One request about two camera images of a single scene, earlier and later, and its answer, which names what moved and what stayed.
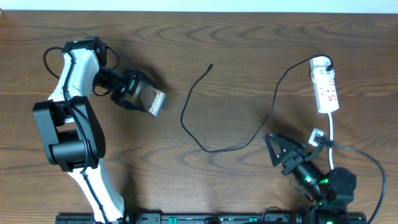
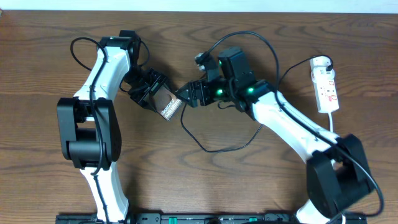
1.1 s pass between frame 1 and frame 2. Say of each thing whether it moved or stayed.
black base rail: stayed
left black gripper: moved
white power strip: stayed
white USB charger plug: stayed
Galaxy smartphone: moved
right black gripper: moved
